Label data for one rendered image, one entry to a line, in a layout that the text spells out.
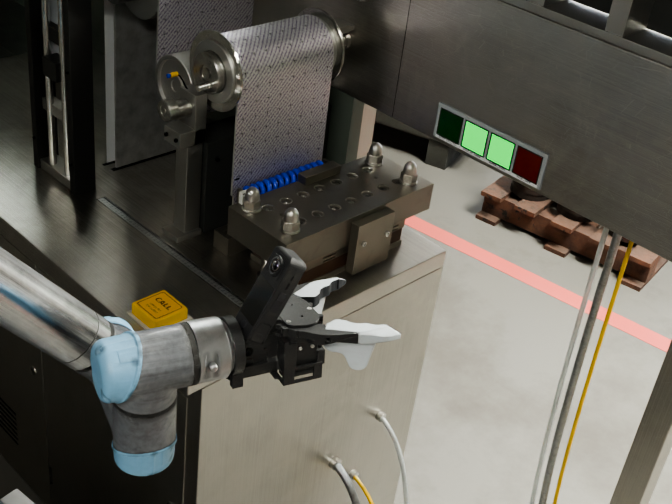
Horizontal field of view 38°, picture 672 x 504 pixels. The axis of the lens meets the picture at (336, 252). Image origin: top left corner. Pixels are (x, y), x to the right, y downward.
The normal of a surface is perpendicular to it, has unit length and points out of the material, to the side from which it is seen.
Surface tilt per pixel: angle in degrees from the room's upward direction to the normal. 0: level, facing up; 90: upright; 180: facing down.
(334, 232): 90
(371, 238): 90
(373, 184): 0
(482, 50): 90
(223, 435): 90
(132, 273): 0
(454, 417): 0
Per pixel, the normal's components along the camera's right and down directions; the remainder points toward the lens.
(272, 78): 0.70, 0.45
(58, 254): 0.11, -0.84
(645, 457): -0.71, 0.32
